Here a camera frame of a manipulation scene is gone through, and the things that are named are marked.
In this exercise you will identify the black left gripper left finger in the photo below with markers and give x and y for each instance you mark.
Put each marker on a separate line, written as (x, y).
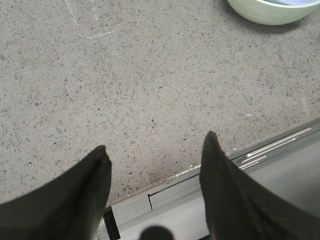
(69, 207)

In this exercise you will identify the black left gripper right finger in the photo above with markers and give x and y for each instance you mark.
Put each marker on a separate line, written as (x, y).
(239, 208)

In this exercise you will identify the green bowl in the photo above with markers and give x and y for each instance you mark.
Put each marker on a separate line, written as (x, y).
(274, 12)

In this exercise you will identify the blue bowl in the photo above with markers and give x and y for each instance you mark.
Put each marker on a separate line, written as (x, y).
(292, 2)

